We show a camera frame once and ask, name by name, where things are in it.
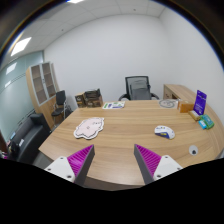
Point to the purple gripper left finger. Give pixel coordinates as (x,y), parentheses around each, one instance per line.
(73,168)

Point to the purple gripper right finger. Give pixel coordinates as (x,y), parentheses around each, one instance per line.
(153,166)

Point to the white and blue computer mouse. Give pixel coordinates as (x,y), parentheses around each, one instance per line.
(164,131)

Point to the pink pig-shaped mouse pad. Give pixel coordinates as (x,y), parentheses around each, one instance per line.
(89,128)

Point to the small white round device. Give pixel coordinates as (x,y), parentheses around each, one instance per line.
(193,150)

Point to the black leather sofa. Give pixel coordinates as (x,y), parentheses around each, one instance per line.
(24,147)

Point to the black visitor chair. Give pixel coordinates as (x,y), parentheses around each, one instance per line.
(61,107)

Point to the round grey coaster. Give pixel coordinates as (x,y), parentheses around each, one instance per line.
(168,103)

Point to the yellow-green small pack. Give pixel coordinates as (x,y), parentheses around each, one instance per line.
(194,115)

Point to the orange cardboard box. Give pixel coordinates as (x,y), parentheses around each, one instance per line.
(185,106)

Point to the green rectangular box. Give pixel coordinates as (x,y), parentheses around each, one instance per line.
(206,122)

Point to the small brown box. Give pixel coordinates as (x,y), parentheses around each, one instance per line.
(80,100)

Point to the white and green leaflet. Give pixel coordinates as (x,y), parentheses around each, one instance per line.
(114,105)

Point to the dark cardboard box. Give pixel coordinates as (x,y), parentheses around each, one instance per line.
(93,98)

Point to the low wooden side cabinet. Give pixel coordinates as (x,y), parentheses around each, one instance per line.
(173,91)

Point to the black mesh office chair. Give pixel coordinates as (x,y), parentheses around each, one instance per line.
(138,88)

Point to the purple standing sign card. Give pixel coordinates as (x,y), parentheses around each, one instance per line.
(200,103)

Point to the wooden glass-door cabinet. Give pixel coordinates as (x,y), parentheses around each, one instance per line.
(42,86)

